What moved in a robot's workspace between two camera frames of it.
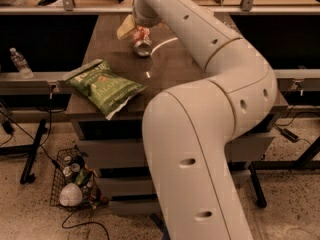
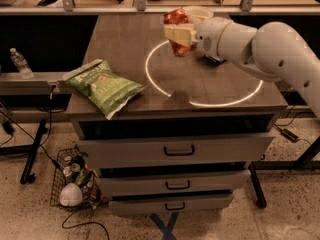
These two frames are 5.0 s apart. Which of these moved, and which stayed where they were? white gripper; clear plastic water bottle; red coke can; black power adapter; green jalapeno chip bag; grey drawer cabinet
Moved: red coke can; white gripper
Stayed: green jalapeno chip bag; clear plastic water bottle; grey drawer cabinet; black power adapter
